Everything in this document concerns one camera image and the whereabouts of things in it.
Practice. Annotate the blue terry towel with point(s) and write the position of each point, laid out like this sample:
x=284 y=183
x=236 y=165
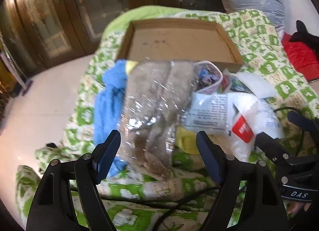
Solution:
x=107 y=111

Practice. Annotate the white sachet with black text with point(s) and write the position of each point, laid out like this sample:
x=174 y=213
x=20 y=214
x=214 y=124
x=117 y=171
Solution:
x=209 y=114

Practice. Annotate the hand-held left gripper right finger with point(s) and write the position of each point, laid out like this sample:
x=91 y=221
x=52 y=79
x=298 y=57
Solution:
x=211 y=161

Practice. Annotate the shallow cardboard box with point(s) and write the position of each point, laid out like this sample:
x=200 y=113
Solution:
x=174 y=41

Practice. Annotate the yellow microfibre cloth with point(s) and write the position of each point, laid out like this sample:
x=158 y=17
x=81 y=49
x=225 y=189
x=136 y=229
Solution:
x=187 y=141

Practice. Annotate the wooden glass-panel doors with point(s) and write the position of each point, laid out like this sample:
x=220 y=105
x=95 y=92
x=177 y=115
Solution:
x=62 y=9

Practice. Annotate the black cloth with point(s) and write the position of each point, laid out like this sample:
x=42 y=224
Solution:
x=304 y=34

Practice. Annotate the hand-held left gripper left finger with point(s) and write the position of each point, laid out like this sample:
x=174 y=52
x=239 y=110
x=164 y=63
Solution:
x=103 y=161

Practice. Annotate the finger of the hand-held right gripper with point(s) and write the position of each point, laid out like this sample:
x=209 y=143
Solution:
x=302 y=122
x=271 y=146

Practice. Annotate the red quilted cloth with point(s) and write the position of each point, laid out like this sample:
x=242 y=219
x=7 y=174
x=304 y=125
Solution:
x=299 y=54

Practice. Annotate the green and white patterned blanket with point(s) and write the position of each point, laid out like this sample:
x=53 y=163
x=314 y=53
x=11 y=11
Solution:
x=269 y=46

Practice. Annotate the white bag with red label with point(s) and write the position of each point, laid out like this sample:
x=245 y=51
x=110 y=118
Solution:
x=259 y=114

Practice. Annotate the clear pack of white pads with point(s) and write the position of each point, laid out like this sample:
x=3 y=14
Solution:
x=256 y=83

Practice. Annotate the yellow fluffy towel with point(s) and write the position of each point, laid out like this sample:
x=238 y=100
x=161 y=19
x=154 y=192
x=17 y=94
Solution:
x=130 y=66

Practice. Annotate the colourful printed pouch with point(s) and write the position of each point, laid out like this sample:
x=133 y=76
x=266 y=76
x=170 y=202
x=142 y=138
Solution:
x=208 y=76

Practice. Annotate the purple floor mop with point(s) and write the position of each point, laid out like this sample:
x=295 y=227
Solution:
x=27 y=87

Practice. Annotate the grey towel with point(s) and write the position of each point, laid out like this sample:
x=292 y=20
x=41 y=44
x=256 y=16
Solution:
x=154 y=101

